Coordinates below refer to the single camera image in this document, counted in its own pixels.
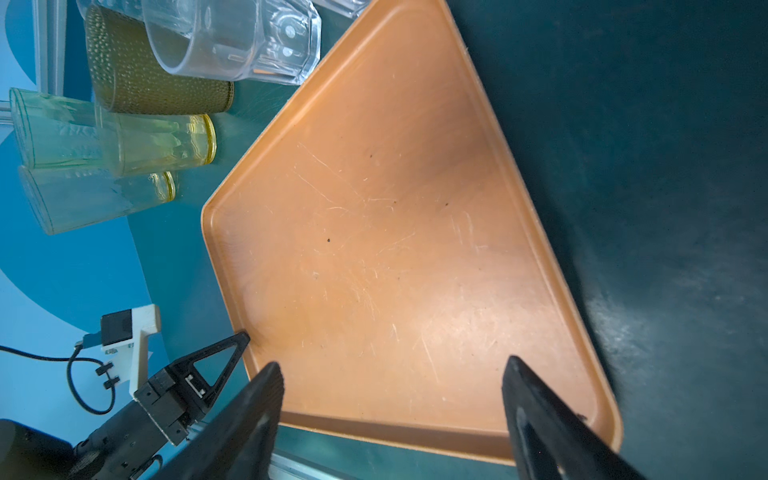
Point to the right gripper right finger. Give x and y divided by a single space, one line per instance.
548 439

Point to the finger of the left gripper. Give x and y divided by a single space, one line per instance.
203 374

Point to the orange plastic tray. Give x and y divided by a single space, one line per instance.
377 241

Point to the clear faceted glass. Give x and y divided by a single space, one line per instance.
351 9
270 41
130 8

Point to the short yellow glass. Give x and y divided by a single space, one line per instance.
133 144

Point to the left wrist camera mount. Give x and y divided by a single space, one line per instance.
124 340

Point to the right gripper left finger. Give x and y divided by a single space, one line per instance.
239 443

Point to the tall green glass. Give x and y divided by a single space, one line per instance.
67 199

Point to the short green glass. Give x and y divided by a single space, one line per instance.
56 132

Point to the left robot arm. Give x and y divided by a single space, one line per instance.
27 453

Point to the aluminium right frame post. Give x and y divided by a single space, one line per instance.
50 22

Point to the dark olive textured cup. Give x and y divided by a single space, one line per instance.
127 78

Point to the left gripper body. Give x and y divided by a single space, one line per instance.
126 445

